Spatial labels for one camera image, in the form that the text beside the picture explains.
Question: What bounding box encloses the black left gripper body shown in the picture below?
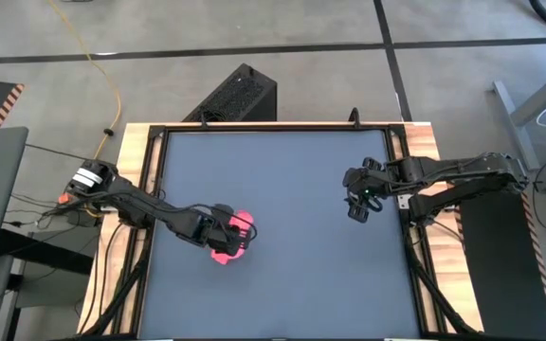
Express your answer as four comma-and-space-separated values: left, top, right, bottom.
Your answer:
201, 204, 255, 258

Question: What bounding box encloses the black metal table frame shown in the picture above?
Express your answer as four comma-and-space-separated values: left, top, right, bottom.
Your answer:
133, 123, 433, 340

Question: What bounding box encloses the black computer tower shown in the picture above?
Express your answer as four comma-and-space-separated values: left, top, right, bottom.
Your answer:
182, 63, 279, 123

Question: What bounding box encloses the yellow cable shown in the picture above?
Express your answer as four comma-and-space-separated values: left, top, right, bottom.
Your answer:
45, 0, 123, 162

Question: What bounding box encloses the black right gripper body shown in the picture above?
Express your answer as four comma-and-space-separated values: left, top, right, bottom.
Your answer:
342, 166, 392, 203

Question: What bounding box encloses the blue-grey table mat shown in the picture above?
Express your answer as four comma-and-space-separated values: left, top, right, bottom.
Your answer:
140, 130, 421, 340

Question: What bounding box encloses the black crossbar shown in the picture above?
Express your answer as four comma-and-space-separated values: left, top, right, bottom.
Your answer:
0, 228, 95, 277

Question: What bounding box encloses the grey desk leg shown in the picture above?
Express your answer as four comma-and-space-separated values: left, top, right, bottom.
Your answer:
492, 59, 546, 172

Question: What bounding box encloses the black cable sleeve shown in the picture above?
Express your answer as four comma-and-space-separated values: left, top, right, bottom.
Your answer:
81, 225, 155, 338
401, 225, 482, 338

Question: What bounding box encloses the thin black cable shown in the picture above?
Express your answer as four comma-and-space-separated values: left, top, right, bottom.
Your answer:
24, 143, 89, 162

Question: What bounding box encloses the pink terry towel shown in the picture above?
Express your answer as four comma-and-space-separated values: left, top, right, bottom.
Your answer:
209, 209, 256, 266

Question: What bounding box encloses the wooden table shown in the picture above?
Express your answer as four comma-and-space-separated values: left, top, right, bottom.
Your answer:
77, 121, 485, 335

